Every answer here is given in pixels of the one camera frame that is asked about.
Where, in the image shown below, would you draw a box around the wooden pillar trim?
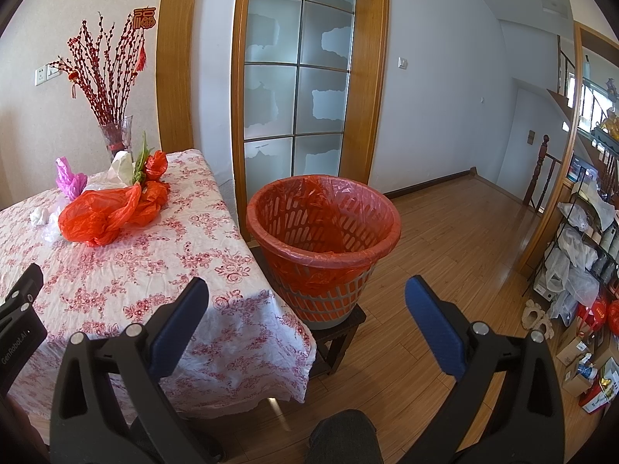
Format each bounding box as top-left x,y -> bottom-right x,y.
155,0 -> 196,153

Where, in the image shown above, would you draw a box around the white tissue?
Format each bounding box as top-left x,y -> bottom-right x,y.
29,206 -> 49,226

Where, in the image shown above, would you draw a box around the large orange plastic bag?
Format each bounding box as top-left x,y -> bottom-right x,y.
58,181 -> 169,246

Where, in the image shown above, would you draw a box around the floral pink tablecloth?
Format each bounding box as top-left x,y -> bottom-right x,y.
1,150 -> 316,418

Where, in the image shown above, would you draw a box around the pink plastic bag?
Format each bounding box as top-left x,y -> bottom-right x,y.
56,157 -> 88,201

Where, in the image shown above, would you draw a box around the operator dark knee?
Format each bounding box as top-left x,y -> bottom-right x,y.
304,409 -> 384,464

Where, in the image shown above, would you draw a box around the wooden door frame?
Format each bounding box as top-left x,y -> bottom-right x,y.
231,0 -> 390,241

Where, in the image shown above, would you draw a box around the glass vase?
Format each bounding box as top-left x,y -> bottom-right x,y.
100,115 -> 133,159

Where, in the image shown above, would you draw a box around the black wire storage shelf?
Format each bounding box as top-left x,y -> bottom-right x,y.
529,155 -> 618,325

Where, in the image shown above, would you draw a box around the orange mesh trash basket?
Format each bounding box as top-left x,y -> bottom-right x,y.
246,175 -> 401,330

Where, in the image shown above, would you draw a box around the small orange plastic bag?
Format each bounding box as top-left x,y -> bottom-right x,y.
143,150 -> 168,181

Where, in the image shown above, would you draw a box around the white wall outlet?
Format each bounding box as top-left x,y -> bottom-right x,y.
34,64 -> 61,86

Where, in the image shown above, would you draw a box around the dark wooden stool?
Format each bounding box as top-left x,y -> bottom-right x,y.
309,305 -> 366,379

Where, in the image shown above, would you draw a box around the beige slippers pair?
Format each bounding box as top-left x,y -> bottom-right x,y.
520,300 -> 555,340

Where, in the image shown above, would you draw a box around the white paper sheet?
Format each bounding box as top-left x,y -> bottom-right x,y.
85,151 -> 133,191

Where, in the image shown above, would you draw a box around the gold red fu ornament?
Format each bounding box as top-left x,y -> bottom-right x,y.
131,6 -> 156,75

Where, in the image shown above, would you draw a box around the frosted glass sliding door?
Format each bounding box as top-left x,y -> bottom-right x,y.
243,0 -> 356,196

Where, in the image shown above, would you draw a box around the wooden stair railing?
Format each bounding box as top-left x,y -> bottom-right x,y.
523,134 -> 561,213

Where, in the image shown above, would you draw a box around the cardboard boxes on floor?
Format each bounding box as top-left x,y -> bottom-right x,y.
556,317 -> 618,414

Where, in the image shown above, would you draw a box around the red berry branches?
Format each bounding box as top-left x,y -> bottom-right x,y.
49,15 -> 147,126

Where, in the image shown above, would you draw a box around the light green paw bag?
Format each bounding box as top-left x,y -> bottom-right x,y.
132,133 -> 151,184

